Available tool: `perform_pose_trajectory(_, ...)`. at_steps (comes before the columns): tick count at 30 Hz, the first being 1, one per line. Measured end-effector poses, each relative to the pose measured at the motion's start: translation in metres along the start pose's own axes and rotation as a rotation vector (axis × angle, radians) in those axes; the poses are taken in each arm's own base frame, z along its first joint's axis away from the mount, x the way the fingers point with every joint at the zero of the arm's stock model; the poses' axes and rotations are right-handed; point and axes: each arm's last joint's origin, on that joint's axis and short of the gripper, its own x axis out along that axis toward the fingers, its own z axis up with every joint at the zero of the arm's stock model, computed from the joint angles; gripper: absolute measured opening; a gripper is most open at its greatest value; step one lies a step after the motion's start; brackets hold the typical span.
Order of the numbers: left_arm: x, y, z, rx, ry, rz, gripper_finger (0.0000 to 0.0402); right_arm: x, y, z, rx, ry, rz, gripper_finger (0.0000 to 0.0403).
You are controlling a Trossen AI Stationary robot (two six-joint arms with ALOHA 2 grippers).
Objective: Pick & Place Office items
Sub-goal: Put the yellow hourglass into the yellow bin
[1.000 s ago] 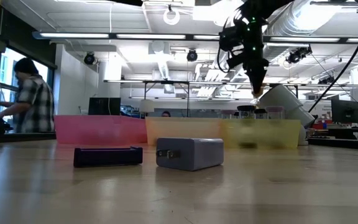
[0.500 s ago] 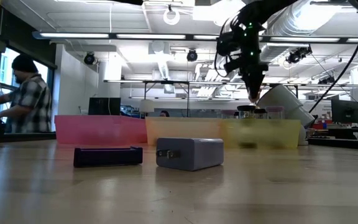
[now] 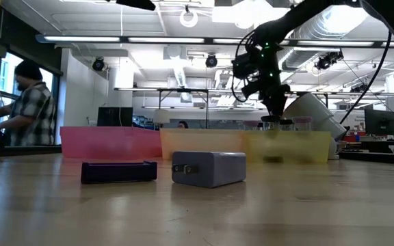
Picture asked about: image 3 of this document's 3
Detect black ceiling camera rig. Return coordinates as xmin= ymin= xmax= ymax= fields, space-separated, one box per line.
xmin=314 ymin=50 xmax=344 ymax=71

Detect black hanging cable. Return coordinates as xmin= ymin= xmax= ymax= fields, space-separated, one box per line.
xmin=339 ymin=30 xmax=393 ymax=124

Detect dark purple digital timer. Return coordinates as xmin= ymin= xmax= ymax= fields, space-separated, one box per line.
xmin=80 ymin=160 xmax=158 ymax=185

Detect large window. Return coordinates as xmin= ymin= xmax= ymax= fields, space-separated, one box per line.
xmin=0 ymin=51 xmax=60 ymax=143

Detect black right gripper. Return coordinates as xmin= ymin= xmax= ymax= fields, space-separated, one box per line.
xmin=260 ymin=83 xmax=291 ymax=118

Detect lavender wall charger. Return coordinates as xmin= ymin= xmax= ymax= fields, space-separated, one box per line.
xmin=171 ymin=151 xmax=248 ymax=189

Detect white hanging ring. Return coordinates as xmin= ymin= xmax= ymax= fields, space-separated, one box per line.
xmin=179 ymin=8 xmax=199 ymax=28

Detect black monitor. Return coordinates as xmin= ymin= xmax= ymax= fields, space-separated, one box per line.
xmin=96 ymin=107 xmax=133 ymax=128

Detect yellow plastic bin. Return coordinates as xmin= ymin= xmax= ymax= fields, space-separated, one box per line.
xmin=244 ymin=130 xmax=332 ymax=164

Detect black metal background frame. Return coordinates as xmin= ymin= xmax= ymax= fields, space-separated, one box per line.
xmin=114 ymin=87 xmax=331 ymax=130

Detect white cylindrical container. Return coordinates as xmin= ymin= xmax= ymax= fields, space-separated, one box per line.
xmin=283 ymin=92 xmax=348 ymax=161

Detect white lamp shade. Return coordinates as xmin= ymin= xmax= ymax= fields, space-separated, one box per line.
xmin=153 ymin=109 xmax=171 ymax=124

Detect black beam with light strips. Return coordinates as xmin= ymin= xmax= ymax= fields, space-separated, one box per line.
xmin=35 ymin=33 xmax=394 ymax=49

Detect black monitor on arm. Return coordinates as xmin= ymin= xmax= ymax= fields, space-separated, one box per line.
xmin=364 ymin=109 xmax=394 ymax=150

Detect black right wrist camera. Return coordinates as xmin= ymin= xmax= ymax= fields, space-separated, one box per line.
xmin=232 ymin=51 xmax=263 ymax=81

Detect pink plastic bin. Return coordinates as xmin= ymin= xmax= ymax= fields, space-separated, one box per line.
xmin=60 ymin=126 xmax=163 ymax=160

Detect black hourglass yellow sand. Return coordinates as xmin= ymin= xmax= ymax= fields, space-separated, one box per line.
xmin=261 ymin=115 xmax=282 ymax=132

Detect silver ventilation duct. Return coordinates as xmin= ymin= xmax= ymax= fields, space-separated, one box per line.
xmin=282 ymin=5 xmax=369 ymax=71

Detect black ceiling spotlight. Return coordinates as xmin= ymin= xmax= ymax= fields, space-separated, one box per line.
xmin=92 ymin=57 xmax=106 ymax=72
xmin=205 ymin=53 xmax=218 ymax=68

